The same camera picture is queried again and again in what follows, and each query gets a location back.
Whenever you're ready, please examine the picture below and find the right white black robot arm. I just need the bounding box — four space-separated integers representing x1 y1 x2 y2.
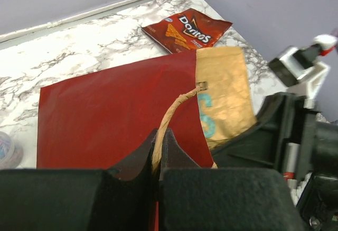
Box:
211 92 337 230

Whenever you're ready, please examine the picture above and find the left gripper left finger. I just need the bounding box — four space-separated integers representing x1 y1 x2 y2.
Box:
1 131 156 230

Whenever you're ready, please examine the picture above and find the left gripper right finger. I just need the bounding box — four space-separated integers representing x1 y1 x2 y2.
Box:
158 130 307 230

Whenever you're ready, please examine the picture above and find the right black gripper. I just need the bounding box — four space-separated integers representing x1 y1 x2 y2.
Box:
211 92 319 182

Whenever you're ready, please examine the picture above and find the red brown paper bag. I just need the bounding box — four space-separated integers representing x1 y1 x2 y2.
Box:
36 52 219 231

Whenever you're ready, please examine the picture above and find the red Doritos chip bag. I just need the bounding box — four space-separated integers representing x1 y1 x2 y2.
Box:
142 8 232 53

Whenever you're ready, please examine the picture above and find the small clear plastic cup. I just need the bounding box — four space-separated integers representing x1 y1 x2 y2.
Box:
0 132 23 170

